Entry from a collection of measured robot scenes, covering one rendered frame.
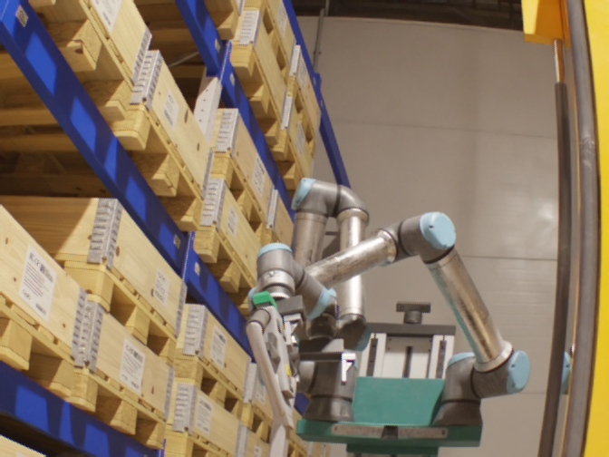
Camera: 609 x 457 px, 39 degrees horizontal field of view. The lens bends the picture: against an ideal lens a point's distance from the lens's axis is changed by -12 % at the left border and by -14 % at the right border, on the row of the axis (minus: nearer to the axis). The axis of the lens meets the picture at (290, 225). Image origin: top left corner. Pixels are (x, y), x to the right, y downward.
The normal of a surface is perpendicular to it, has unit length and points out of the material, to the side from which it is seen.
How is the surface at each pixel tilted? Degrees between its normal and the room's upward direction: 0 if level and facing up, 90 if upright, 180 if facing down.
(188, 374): 90
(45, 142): 180
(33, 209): 90
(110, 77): 180
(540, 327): 90
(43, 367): 90
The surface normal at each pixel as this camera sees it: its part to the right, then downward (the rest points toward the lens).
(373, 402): -0.19, -0.39
